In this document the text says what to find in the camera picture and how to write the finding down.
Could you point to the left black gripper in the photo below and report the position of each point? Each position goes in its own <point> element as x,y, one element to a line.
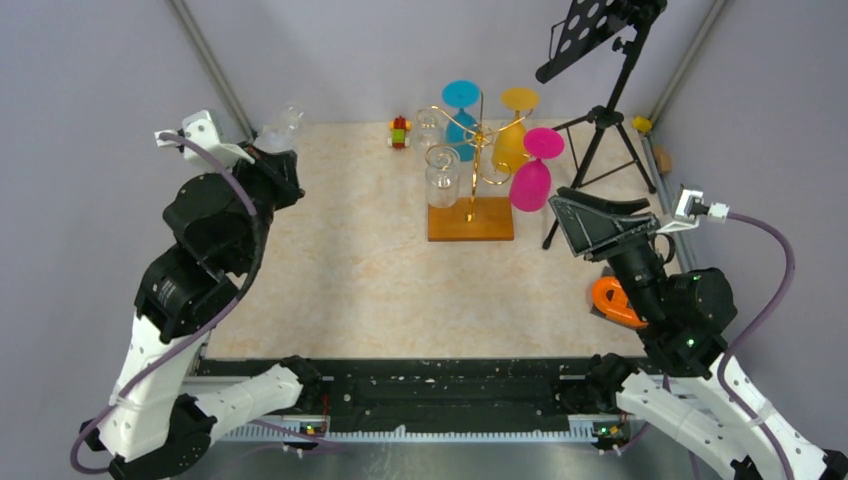
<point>281,167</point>

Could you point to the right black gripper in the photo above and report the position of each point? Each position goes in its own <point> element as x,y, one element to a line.
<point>595,233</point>

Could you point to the clear wine glass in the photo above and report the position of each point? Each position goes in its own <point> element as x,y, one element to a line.
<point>283,131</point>

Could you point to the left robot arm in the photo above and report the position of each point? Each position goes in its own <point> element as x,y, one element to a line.
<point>220,222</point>

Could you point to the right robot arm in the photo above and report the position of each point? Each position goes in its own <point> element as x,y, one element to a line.
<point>732,426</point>

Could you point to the magenta wine glass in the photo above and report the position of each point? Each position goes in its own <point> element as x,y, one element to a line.
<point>532,182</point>

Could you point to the yellow wine glass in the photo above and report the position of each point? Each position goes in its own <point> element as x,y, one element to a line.
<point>509,153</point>

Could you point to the blue wine glass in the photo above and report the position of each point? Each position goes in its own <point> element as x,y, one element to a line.
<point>460,95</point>

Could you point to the orange tape dispenser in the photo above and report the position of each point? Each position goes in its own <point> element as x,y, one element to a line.
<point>608,301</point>

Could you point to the yellow corner clamp right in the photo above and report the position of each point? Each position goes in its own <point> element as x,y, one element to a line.
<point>642,124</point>

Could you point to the colourful toy car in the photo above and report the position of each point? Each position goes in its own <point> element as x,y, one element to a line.
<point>399,137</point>

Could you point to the clear hanging glass back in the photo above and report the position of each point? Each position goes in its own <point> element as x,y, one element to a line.
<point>428,131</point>

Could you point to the clear hanging glass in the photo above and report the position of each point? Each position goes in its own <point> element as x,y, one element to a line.
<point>442,176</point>
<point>428,131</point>

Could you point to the clear hanging glass front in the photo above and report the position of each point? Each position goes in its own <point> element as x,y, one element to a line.
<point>442,176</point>

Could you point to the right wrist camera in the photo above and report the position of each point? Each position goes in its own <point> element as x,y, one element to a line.
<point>688,211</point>

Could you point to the gold wire glass rack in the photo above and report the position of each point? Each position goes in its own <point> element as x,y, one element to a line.
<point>483,211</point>

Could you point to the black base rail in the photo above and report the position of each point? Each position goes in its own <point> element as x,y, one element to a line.
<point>471,400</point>

